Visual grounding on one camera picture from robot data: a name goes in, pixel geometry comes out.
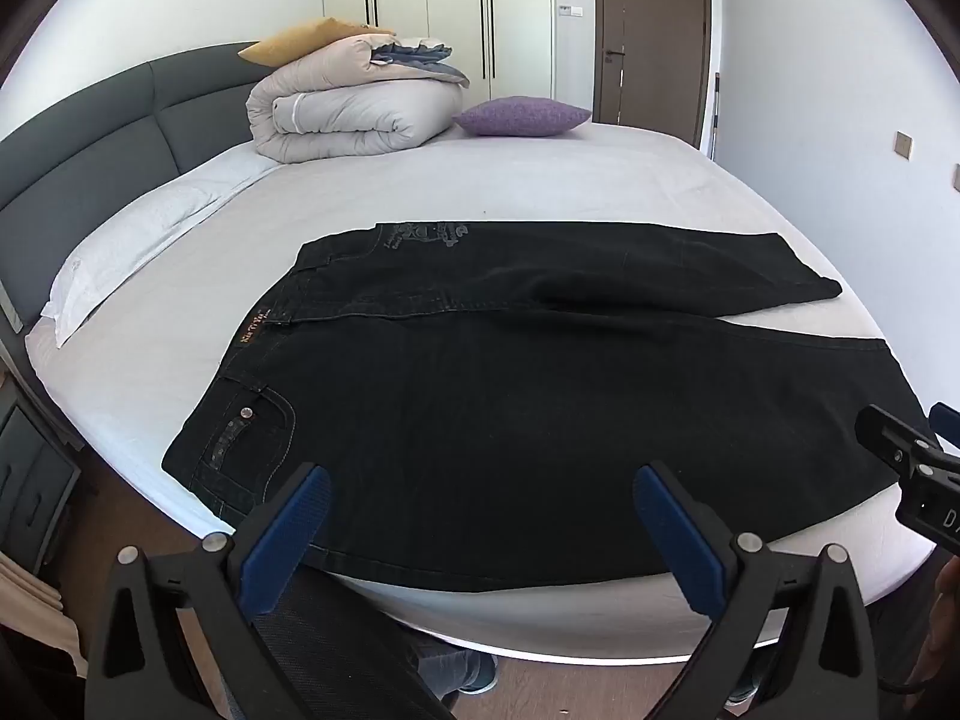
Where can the black denim pants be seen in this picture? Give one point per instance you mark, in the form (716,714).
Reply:
(487,405)

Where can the grey padded headboard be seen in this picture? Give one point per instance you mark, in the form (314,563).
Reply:
(97,112)

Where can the folded blue-grey cloth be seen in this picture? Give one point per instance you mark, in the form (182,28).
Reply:
(427,60)

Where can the white wardrobe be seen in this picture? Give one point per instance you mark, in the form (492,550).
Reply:
(450,0)

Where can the brown door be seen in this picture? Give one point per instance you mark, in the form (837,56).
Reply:
(652,15)

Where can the white bed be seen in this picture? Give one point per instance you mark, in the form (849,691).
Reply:
(525,180)

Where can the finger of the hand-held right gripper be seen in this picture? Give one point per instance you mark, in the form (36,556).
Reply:
(896,439)
(946,416)

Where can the white pillow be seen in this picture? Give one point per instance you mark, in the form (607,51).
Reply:
(150,232)

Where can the purple pillow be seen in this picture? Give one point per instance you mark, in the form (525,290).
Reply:
(517,116)

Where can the grey nightstand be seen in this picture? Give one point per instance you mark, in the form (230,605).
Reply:
(30,480)

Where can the person's shoe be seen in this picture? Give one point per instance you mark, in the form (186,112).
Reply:
(480,675)
(742,692)

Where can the beige cloth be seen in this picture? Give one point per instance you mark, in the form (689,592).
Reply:
(37,607)

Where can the person's right forearm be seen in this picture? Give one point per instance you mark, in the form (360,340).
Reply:
(946,615)

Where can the beige wall socket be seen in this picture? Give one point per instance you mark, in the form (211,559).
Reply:
(903,145)

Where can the yellow pillow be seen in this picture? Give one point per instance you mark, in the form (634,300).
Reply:
(300,41)

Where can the dark slim pole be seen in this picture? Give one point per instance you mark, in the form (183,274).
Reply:
(716,112)

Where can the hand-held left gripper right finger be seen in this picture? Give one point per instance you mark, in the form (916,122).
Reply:
(675,540)

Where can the folded beige duvet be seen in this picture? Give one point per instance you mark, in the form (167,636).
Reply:
(352,112)

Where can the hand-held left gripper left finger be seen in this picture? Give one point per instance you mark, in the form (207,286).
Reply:
(289,540)

